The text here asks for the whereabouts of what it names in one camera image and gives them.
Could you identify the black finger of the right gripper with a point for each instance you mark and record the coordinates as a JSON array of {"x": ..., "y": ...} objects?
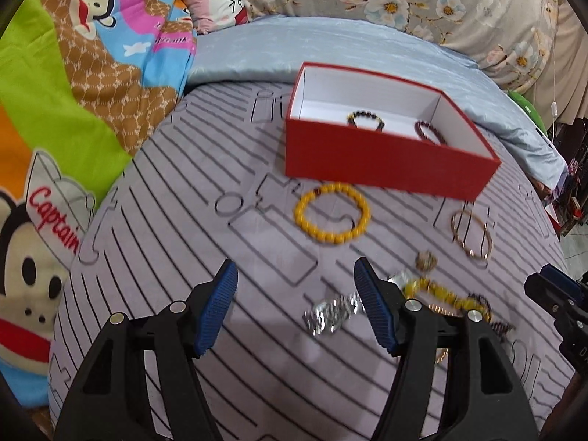
[{"x": 565, "y": 300}]

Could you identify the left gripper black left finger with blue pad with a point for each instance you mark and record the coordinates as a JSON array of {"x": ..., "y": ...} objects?
[{"x": 108, "y": 398}]

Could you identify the rose gold bangle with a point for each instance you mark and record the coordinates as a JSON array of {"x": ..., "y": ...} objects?
[{"x": 472, "y": 233}]

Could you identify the small gold brooch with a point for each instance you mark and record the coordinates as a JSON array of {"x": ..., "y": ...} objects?
[{"x": 426, "y": 261}]

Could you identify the silver metal watch band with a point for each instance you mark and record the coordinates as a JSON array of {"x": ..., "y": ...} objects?
[{"x": 329, "y": 315}]

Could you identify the dark bead bracelet gold accents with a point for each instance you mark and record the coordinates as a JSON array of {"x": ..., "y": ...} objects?
[{"x": 362, "y": 115}]

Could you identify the grey striped bed sheet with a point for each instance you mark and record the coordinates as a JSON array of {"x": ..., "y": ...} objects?
[{"x": 209, "y": 186}]

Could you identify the green plastic object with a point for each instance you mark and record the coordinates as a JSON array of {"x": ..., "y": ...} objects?
[{"x": 529, "y": 109}]

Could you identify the beige curtain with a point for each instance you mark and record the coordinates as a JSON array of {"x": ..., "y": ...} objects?
[{"x": 559, "y": 92}]

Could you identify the red cardboard box white inside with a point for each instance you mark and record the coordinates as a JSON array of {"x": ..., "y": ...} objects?
[{"x": 428, "y": 145}]

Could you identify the colourful monkey cartoon blanket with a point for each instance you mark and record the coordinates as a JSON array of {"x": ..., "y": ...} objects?
[{"x": 83, "y": 84}]

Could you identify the light blue pillow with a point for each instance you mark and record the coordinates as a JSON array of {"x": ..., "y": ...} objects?
[{"x": 272, "y": 49}]

